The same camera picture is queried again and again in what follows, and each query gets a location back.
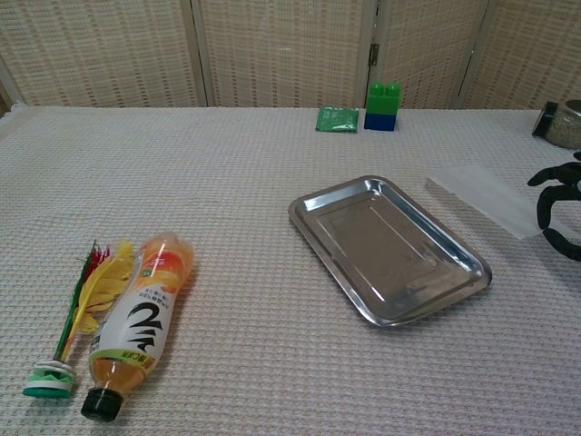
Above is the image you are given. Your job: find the metal container at edge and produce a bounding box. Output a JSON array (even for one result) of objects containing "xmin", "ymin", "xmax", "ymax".
[{"xmin": 531, "ymin": 100, "xmax": 581, "ymax": 150}]

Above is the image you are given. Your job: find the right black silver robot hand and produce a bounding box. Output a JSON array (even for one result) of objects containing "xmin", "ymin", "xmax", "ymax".
[{"xmin": 527, "ymin": 152, "xmax": 581, "ymax": 263}]

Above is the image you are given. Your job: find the green toy brick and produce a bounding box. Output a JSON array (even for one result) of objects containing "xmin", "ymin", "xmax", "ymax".
[{"xmin": 366, "ymin": 81, "xmax": 401, "ymax": 117}]

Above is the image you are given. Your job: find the feather shuttlecock with green base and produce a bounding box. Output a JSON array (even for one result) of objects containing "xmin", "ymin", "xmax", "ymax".
[{"xmin": 22, "ymin": 240, "xmax": 135, "ymax": 401}]

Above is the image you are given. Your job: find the white paper sheet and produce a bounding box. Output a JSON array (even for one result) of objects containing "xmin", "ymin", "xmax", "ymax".
[{"xmin": 425, "ymin": 163, "xmax": 544, "ymax": 241}]

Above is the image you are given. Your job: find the green foil packet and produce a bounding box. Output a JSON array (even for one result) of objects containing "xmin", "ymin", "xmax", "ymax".
[{"xmin": 315, "ymin": 106, "xmax": 359, "ymax": 134}]

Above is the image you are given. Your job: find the white woven tablecloth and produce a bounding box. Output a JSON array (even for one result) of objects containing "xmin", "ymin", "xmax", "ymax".
[{"xmin": 0, "ymin": 104, "xmax": 581, "ymax": 436}]

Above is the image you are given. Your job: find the woven folding screen panel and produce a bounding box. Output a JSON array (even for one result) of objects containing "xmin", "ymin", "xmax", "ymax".
[
  {"xmin": 0, "ymin": 0, "xmax": 210, "ymax": 108},
  {"xmin": 367, "ymin": 0, "xmax": 494, "ymax": 110},
  {"xmin": 458, "ymin": 0, "xmax": 581, "ymax": 112},
  {"xmin": 190, "ymin": 0, "xmax": 380, "ymax": 109}
]

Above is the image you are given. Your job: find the orange drink plastic bottle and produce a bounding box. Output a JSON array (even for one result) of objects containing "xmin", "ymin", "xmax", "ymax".
[{"xmin": 80, "ymin": 231, "xmax": 196, "ymax": 422}]

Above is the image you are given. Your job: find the blue toy brick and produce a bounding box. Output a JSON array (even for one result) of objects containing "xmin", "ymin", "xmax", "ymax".
[{"xmin": 363, "ymin": 112, "xmax": 396, "ymax": 133}]

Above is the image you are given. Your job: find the rectangular metal tray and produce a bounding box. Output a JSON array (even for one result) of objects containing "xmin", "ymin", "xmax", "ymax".
[{"xmin": 288, "ymin": 174, "xmax": 493, "ymax": 328}]

